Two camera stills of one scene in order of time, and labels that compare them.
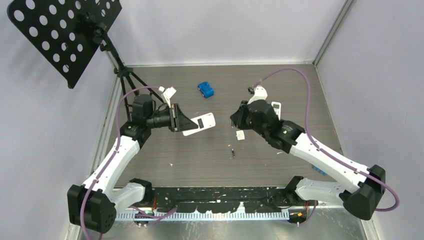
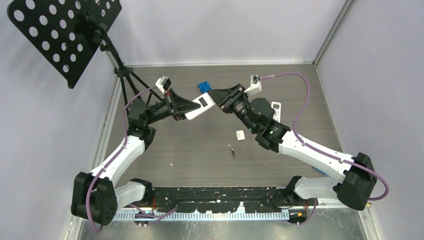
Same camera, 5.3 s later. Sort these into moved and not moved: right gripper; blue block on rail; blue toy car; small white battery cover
Moved: right gripper
Not moved: small white battery cover; blue toy car; blue block on rail
